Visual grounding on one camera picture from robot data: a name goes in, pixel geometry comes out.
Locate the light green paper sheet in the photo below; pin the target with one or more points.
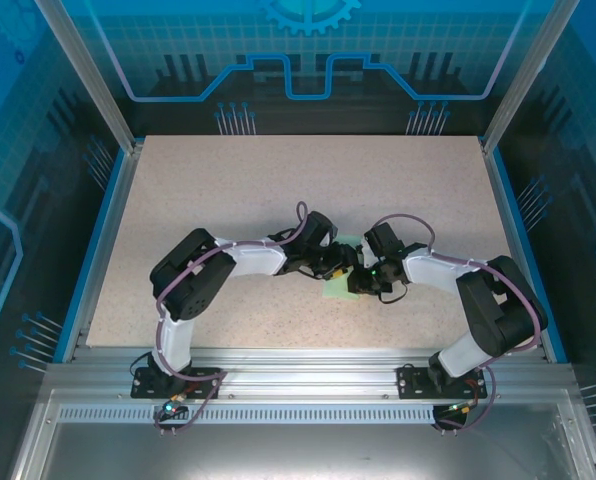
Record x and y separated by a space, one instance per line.
335 291

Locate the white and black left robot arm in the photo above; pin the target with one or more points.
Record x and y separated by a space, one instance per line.
258 260

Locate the aluminium mounting beam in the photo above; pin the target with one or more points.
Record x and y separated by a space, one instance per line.
303 372

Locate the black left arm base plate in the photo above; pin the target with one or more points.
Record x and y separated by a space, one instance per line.
140 387

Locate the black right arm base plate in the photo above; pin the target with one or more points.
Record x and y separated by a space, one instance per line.
410 382

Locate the aluminium frame post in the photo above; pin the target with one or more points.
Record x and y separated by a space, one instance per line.
523 75
96 75

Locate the silver sheet metal shelf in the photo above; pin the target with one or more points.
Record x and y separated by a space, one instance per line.
298 452

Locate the aluminium side rail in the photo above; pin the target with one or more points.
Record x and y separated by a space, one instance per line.
113 220
508 220

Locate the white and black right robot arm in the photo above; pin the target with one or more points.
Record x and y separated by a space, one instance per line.
430 275

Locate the connector with green light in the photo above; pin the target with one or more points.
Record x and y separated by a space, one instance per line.
460 409
170 409

